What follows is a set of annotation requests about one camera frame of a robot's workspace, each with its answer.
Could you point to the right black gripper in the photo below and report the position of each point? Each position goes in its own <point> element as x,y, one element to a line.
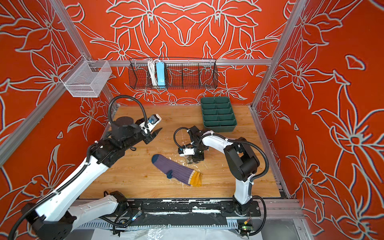
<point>198,158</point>

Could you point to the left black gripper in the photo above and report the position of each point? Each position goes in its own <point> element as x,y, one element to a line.
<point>153,135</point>

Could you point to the green compartment tray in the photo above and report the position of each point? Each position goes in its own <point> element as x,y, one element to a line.
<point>218,114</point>

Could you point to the purple sock with yellow cuff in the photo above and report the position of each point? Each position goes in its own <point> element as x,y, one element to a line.
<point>176,171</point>

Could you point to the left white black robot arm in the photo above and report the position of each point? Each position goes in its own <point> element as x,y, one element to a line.
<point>54,217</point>

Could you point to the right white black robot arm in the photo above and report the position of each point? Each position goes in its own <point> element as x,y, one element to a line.
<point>246,161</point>

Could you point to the light blue box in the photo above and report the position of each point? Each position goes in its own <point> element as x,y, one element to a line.
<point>160,67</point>

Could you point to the black wire wall basket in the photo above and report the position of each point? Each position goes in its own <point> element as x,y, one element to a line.
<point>180,73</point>

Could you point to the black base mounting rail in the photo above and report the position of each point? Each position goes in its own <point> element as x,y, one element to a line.
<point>192,207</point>

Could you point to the clear plastic wall bin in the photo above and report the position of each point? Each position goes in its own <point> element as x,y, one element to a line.
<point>87,79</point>

